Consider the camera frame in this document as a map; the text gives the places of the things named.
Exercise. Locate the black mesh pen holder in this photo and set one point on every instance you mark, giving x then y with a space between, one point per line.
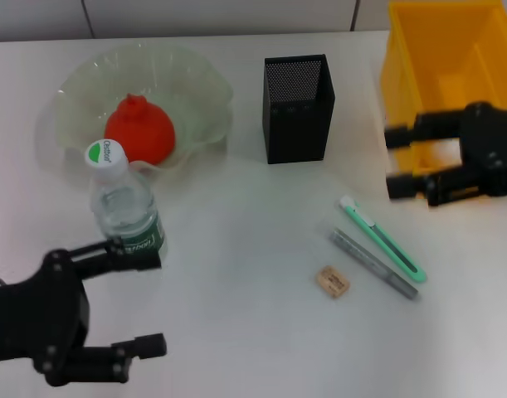
298 132

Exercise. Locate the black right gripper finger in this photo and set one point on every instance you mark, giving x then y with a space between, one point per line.
444 184
435 126

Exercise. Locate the grey marker pen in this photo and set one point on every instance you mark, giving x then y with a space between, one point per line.
373 265

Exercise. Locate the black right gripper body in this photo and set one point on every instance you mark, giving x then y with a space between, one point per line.
489 149

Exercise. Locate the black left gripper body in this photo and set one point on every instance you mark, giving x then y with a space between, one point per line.
29 319

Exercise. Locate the clear glass fruit plate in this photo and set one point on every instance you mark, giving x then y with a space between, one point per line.
186 83

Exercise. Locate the yellow plastic storage bin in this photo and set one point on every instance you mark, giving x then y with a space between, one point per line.
406 83

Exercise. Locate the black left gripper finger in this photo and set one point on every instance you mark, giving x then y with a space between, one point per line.
141 261
151 346

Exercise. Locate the clear plastic water bottle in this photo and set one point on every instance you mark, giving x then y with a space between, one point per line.
120 199

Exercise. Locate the green utility knife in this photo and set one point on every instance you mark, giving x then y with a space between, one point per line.
381 240

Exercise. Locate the beige eraser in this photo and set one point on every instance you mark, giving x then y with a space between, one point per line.
331 282

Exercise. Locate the orange-red fruit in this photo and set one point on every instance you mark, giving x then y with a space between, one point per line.
145 124

